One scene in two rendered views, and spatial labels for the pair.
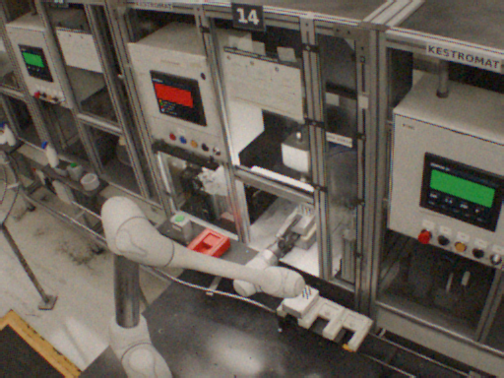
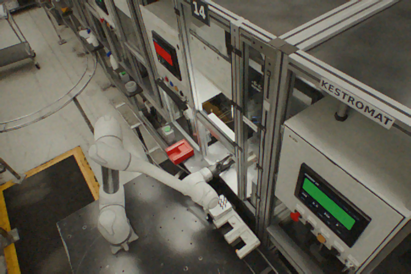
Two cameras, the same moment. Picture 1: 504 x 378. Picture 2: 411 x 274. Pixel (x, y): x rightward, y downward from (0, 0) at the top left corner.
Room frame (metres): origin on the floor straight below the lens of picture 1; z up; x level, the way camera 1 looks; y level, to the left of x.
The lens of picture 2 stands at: (0.47, -0.40, 2.51)
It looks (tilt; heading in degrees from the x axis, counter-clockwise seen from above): 49 degrees down; 20
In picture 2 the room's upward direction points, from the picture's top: 9 degrees counter-clockwise
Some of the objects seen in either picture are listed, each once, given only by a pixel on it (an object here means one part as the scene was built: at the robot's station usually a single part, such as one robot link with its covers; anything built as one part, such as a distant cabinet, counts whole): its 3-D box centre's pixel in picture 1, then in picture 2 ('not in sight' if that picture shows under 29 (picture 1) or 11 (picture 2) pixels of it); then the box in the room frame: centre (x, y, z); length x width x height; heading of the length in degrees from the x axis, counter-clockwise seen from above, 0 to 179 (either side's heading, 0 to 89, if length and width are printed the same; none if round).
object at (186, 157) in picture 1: (183, 153); (170, 92); (1.76, 0.25, 1.37); 0.36 x 0.04 x 0.04; 48
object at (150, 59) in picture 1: (195, 88); (183, 50); (1.86, 0.16, 1.60); 0.42 x 0.29 x 0.46; 48
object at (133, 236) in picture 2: not in sight; (120, 236); (1.06, 0.51, 0.71); 0.22 x 0.18 x 0.06; 48
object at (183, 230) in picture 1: (183, 226); (170, 134); (1.75, 0.34, 0.97); 0.08 x 0.08 x 0.12; 48
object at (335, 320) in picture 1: (324, 321); (230, 227); (1.20, -0.20, 0.84); 0.36 x 0.14 x 0.10; 48
